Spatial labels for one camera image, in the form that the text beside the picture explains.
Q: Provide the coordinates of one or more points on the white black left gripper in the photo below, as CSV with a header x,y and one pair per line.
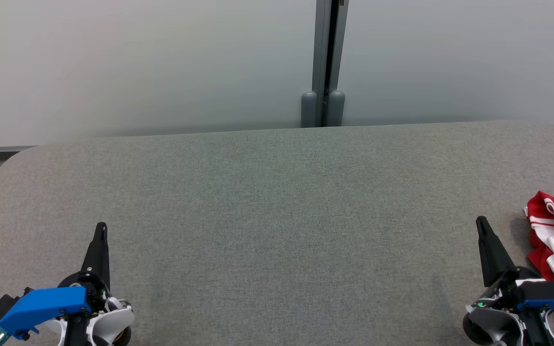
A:
x,y
113,322

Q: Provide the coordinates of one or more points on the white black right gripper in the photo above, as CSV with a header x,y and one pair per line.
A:
x,y
493,322

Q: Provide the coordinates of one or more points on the grey wall base rail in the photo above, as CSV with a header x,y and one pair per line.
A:
x,y
3,149

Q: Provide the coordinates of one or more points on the grey cylindrical post foot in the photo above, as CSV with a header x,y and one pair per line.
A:
x,y
308,110
336,109

